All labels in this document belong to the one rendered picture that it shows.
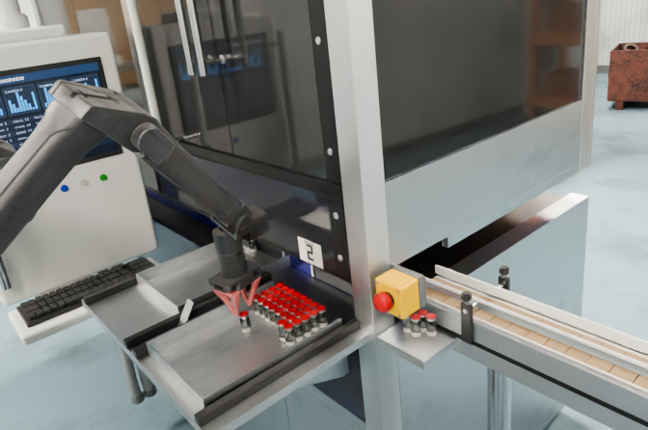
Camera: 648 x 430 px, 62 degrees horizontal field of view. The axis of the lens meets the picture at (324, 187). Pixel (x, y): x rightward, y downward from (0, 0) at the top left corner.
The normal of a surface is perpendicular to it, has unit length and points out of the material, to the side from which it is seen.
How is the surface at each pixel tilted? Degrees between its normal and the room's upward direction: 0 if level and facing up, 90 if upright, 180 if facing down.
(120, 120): 115
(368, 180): 90
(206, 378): 0
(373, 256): 90
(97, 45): 90
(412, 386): 90
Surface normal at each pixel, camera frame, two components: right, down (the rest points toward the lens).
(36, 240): 0.64, 0.19
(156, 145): 0.75, 0.52
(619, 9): -0.69, 0.31
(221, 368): -0.11, -0.94
